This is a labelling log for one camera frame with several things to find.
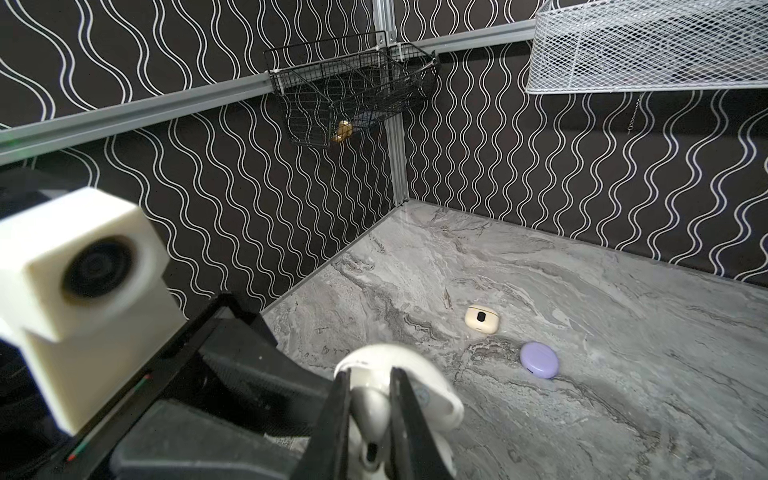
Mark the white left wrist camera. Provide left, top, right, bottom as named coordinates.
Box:
left=1, top=187, right=186, bottom=435

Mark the cream earbud charging case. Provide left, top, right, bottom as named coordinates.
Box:
left=464, top=305, right=500, bottom=335

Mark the white wire mesh basket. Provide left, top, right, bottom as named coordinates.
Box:
left=526, top=1, right=767, bottom=95

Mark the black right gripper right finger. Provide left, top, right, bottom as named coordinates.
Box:
left=389, top=367, right=453, bottom=480

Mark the white round earbud case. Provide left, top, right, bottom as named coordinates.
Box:
left=334, top=344, right=465, bottom=479

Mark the small brass object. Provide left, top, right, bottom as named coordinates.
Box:
left=331, top=120, right=354, bottom=143

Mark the purple round earbud case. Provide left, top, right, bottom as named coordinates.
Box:
left=519, top=342, right=560, bottom=379

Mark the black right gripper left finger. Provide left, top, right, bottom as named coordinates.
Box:
left=290, top=371, right=351, bottom=480

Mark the black wire basket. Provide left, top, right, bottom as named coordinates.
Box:
left=264, top=30, right=440, bottom=148

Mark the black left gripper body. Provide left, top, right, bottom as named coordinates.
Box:
left=37, top=293, right=331, bottom=479

